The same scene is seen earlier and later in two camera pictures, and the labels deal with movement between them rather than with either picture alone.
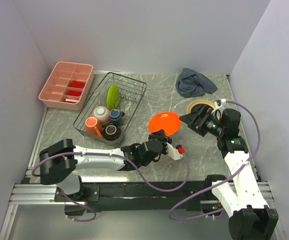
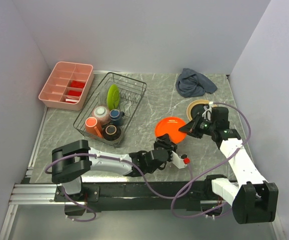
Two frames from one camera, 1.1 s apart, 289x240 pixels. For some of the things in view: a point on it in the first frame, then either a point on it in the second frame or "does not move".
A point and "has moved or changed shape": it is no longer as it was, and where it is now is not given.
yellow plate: [200, 101] does not move
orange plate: [170, 122] has moved or changed shape
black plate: [196, 107] does not move
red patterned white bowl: [102, 114] does not move
